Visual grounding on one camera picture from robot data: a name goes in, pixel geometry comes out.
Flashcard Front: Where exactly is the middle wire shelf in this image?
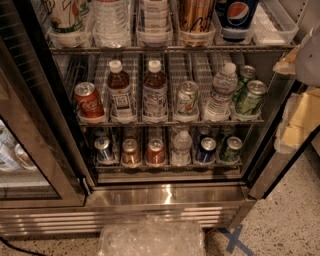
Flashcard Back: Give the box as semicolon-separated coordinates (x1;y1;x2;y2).
78;117;264;127

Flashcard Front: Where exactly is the wire shelf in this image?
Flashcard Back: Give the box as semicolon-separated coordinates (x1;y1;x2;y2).
94;163;242;172
78;117;264;127
49;43;296;55

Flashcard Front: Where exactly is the white labelled bottle top shelf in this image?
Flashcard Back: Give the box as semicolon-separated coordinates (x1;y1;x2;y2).
139;0;169;33

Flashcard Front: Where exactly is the clear water bottle shelf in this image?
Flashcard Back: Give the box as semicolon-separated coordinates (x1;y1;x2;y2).
172;130;192;166
204;62;238;122
93;0;130;48

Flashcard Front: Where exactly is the blue silver redbull can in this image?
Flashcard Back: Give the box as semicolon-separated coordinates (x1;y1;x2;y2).
94;136;115;161

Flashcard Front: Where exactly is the gold can top shelf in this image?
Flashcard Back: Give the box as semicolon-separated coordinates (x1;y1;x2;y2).
178;0;215;33

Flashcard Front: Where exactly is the green can front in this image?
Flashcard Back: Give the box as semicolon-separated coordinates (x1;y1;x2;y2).
235;80;267;116

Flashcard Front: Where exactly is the copper can bottom shelf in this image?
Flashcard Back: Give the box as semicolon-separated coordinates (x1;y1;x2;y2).
122;139;141;164

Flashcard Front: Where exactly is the clear water bottle bottom shelf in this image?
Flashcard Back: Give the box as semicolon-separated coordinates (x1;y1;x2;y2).
172;130;192;166

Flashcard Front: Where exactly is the black floor cable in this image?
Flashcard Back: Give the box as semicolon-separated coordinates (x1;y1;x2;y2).
0;236;48;256

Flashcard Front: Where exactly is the steel fridge door right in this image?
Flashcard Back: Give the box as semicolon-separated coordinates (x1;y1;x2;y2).
243;0;320;201

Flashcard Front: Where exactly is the white green can top shelf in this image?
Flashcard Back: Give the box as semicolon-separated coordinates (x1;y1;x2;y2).
42;0;83;34

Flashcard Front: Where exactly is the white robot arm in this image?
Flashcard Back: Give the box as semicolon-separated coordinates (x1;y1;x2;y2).
273;26;320;154

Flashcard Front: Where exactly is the blue tape cross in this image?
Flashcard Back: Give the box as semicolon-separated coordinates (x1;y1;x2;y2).
218;224;255;256

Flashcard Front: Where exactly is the clear water bottle top shelf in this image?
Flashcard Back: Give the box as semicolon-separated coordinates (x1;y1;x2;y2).
93;0;130;48

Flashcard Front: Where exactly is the brown tea bottle right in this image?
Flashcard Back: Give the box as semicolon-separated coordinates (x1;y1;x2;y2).
143;60;167;118

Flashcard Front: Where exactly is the clear plastic bin on floor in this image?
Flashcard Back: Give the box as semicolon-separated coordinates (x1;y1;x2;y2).
97;217;206;256

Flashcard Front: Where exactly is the brown tea bottle left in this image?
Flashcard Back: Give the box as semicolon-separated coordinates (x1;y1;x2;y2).
107;60;135;118

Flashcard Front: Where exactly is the blue pepsi can bottom shelf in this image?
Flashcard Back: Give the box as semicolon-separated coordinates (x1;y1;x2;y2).
195;137;216;163

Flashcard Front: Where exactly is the glass fridge door left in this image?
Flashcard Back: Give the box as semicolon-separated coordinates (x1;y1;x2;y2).
0;39;85;209

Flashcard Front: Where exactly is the red can bottom shelf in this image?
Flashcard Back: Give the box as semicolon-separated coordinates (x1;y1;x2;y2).
147;138;165;164

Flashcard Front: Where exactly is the white 7up can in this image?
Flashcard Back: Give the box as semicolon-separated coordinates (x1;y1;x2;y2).
175;81;198;116

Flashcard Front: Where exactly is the brown tea bottle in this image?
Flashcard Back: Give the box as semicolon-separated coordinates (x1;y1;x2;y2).
107;60;135;118
143;60;167;118

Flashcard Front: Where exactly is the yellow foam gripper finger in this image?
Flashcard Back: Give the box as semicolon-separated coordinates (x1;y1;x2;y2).
274;88;320;154
273;45;300;75

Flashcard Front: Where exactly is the large pepsi can top shelf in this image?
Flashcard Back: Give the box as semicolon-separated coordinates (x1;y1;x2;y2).
215;0;259;42

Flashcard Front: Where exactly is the empty clear plastic tray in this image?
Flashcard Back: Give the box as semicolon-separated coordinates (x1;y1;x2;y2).
253;0;298;46

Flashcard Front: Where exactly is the bottom wire shelf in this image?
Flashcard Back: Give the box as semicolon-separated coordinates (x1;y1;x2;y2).
94;163;242;172

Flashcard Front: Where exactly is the clear water bottle middle shelf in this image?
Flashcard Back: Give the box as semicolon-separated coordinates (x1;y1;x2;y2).
204;62;238;122

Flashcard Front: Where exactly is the top wire shelf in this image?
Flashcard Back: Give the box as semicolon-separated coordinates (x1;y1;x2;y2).
49;43;296;55

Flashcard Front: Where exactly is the green can bottom shelf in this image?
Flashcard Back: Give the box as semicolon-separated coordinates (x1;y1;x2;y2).
219;136;243;163

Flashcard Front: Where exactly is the red coca-cola can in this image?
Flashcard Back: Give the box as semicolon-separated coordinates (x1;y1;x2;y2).
74;82;104;118

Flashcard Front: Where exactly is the green can rear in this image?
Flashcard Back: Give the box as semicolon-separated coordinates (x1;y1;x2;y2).
232;65;256;102

